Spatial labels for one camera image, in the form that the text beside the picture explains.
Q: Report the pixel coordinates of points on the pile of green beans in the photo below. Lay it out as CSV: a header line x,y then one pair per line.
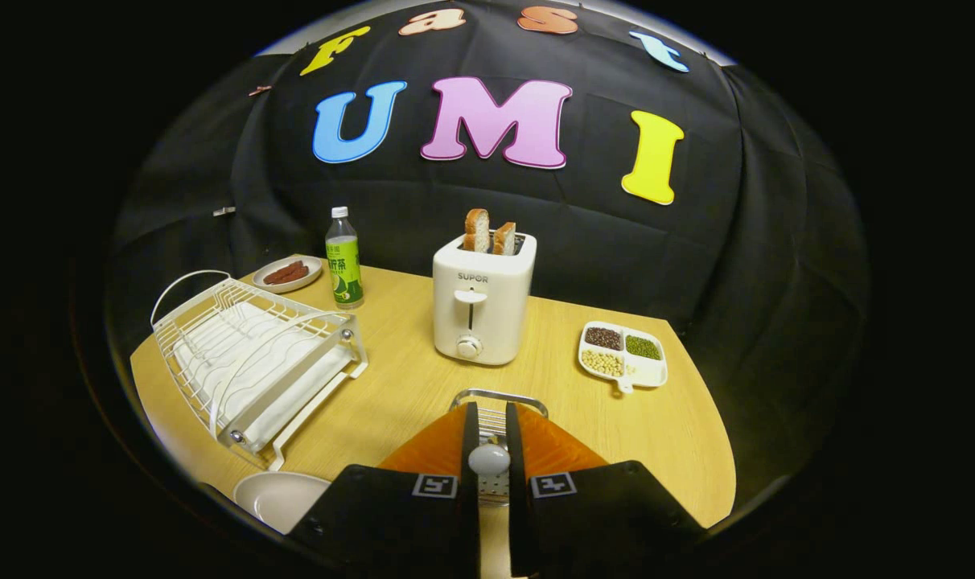
x,y
643,347

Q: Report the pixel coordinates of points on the small grey dish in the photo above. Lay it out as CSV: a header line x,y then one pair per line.
x,y
312,265

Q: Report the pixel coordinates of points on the white divided dish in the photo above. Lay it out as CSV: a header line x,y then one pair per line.
x,y
648,371

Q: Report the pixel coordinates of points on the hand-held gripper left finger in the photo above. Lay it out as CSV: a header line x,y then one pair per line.
x,y
391,523

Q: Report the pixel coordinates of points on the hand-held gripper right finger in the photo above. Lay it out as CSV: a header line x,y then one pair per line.
x,y
600,523

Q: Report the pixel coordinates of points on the pink clip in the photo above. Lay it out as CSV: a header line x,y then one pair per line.
x,y
260,90

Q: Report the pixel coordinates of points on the black backdrop cloth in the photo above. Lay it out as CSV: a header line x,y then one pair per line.
x,y
697,265

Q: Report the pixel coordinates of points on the white toaster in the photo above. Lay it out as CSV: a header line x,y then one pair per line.
x,y
495,314

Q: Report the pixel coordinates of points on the pile of yellow beans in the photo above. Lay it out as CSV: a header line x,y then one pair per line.
x,y
602,363

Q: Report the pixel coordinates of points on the beige round plate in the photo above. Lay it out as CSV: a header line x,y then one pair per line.
x,y
282,498

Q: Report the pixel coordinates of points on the green label drink bottle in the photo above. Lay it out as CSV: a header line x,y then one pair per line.
x,y
344,273

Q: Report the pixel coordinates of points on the pile of dark beans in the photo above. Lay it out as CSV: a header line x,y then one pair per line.
x,y
604,338

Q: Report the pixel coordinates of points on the red meat slice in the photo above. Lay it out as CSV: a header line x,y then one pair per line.
x,y
296,277
282,272

